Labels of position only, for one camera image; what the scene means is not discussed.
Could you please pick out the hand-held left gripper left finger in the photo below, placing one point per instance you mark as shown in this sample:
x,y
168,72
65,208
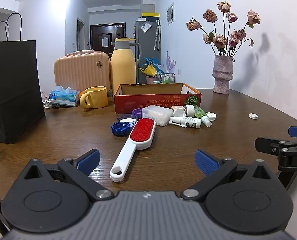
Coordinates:
x,y
89,159

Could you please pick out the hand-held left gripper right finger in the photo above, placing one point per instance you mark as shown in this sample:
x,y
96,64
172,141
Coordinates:
x,y
206,163

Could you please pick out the dark blue toothed cap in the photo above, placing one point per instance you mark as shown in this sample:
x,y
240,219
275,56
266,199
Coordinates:
x,y
119,128

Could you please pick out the white spray bottle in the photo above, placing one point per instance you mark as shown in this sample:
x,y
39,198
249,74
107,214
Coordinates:
x,y
191,122

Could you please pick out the green clear bottle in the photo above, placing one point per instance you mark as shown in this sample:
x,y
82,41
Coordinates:
x,y
199,112

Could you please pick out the lilac lid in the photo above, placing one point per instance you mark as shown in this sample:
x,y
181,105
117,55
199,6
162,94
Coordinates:
x,y
127,120

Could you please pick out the red and white lint brush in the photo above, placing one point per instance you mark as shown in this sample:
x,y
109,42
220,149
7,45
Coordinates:
x,y
143,130

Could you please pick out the purple toothed cap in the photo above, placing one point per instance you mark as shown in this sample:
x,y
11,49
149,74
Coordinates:
x,y
137,112

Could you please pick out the white plastic swab container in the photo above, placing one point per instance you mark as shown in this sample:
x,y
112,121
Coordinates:
x,y
156,113

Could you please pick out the red cardboard box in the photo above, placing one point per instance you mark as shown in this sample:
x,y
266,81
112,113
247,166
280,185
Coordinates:
x,y
148,102

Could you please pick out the small white flat cap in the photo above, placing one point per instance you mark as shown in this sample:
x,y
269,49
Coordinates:
x,y
253,116

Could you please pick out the white ribbed wide cap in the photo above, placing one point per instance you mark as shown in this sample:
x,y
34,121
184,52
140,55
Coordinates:
x,y
211,116

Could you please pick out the yellow ceramic mug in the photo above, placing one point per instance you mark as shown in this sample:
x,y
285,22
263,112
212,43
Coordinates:
x,y
97,97

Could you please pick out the cream square jar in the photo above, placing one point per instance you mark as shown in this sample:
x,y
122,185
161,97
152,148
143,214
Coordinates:
x,y
175,107

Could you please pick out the small orange object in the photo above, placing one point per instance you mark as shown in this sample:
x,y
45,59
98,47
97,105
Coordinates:
x,y
81,94

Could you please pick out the blue tissue pack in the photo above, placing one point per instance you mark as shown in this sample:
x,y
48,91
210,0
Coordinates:
x,y
63,97

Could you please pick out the pink textured vase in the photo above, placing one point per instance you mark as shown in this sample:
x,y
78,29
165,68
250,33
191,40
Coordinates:
x,y
222,75

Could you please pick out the pink ribbed suitcase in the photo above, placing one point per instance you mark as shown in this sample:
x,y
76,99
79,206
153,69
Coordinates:
x,y
76,72

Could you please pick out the yellow thermos jug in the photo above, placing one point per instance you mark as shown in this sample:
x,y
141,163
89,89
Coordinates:
x,y
122,67

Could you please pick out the pink pot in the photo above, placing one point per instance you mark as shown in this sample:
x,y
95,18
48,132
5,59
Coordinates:
x,y
151,79

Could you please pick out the black paper bag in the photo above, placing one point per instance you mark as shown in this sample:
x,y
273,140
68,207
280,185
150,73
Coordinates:
x,y
13,92

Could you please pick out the dried pink roses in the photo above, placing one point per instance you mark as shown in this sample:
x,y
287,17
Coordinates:
x,y
219,41

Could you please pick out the blue plastic hanger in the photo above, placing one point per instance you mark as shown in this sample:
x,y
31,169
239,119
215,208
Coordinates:
x,y
151,61

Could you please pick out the grey side door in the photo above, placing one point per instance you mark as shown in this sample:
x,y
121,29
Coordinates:
x,y
80,35

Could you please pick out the grey refrigerator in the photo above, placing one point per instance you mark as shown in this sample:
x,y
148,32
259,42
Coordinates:
x,y
148,47

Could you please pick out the dark wooden door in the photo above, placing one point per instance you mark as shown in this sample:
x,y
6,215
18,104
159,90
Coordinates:
x,y
106,32

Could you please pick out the white folded umbrella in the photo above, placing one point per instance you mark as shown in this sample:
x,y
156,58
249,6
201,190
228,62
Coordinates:
x,y
159,35
156,37

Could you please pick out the clear bag on refrigerator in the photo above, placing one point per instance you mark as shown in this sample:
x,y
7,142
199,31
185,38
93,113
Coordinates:
x,y
146,26

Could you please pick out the yellow box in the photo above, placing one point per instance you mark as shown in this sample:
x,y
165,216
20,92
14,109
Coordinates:
x,y
149,15

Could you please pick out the lilac wall decoration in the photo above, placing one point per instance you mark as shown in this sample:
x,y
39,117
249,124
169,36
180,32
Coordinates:
x,y
169,63

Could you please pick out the wall picture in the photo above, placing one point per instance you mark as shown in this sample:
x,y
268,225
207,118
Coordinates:
x,y
170,13

